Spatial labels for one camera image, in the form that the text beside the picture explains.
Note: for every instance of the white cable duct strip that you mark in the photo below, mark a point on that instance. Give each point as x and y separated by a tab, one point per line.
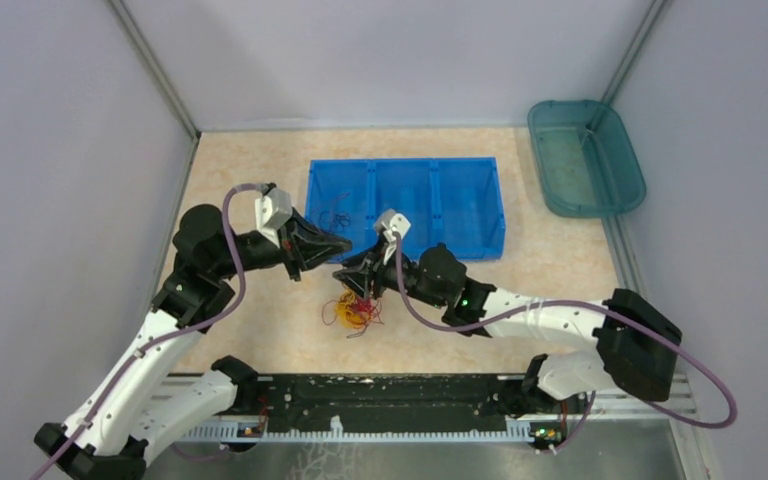
231	431

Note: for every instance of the blue three-compartment plastic bin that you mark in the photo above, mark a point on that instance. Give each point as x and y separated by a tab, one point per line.
454	201

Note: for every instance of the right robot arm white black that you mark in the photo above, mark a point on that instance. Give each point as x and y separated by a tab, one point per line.
621	342

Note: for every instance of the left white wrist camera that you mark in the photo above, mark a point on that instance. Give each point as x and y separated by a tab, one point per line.
272	210

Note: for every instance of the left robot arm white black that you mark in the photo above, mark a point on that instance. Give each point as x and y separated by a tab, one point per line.
115	434

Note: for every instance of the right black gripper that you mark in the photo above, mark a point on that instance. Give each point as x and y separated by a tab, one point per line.
370	270

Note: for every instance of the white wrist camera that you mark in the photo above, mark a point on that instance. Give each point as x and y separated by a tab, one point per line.
272	210
391	224

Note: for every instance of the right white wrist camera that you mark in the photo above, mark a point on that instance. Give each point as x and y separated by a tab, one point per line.
391	224

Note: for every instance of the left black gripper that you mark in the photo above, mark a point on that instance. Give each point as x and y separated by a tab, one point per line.
298	234

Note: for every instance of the teal translucent plastic tub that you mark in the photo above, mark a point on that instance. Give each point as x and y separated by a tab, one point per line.
586	164

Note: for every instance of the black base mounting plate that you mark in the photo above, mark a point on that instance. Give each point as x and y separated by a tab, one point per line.
408	403

